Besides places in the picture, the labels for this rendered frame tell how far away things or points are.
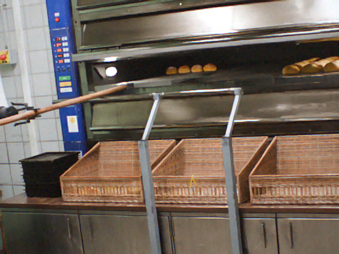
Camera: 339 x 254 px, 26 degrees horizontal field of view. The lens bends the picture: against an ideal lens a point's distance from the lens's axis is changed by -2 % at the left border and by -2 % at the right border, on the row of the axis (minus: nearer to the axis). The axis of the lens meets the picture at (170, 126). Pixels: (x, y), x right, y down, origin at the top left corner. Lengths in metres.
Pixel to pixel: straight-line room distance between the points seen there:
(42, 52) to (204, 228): 1.74
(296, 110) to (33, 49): 1.84
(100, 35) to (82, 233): 1.25
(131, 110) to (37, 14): 0.92
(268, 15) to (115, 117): 1.20
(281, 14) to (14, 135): 2.08
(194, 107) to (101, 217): 0.85
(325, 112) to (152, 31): 1.16
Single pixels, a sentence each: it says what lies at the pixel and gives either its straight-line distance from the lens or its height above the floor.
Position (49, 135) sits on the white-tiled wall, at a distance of 5.03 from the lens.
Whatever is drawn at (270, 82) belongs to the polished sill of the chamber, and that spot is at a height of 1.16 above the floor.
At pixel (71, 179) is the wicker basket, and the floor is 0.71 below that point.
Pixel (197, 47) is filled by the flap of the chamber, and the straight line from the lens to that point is 4.22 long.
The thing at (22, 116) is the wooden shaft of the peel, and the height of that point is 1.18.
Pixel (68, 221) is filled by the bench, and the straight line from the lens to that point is 4.39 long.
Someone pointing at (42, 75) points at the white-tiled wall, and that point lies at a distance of 4.99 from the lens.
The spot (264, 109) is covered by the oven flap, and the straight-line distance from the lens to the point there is 4.27.
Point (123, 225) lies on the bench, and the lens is 4.20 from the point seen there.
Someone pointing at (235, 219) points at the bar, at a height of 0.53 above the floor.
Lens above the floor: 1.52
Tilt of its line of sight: 8 degrees down
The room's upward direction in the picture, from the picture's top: 6 degrees counter-clockwise
